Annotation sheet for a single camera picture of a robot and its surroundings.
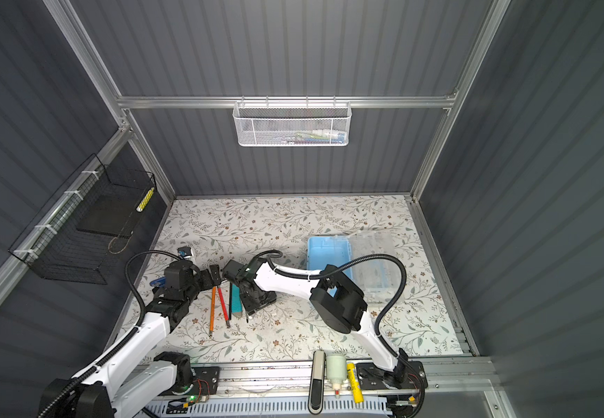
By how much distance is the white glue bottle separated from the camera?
693 mm

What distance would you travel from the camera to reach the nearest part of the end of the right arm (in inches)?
25.4

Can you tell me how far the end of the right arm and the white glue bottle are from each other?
0.80 ft
